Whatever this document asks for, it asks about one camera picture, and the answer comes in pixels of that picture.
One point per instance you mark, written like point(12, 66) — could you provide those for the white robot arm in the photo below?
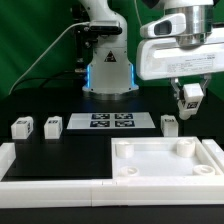
point(184, 42)

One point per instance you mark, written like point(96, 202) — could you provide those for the white front fence bar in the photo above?
point(196, 190)

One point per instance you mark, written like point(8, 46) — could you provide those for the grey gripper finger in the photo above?
point(205, 81)
point(176, 88)

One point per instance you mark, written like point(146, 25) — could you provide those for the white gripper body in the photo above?
point(164, 58)

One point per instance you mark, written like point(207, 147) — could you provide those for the white fence bar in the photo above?
point(7, 157)
point(196, 190)
point(215, 152)

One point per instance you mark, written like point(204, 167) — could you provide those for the white left fence bar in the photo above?
point(7, 157)

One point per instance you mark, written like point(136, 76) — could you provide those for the white right fence bar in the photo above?
point(215, 152)

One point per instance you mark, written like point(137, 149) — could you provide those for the white square table top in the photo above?
point(161, 157)

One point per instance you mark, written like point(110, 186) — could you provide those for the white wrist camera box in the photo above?
point(177, 24)

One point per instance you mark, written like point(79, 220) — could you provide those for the white marker sheet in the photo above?
point(91, 121)

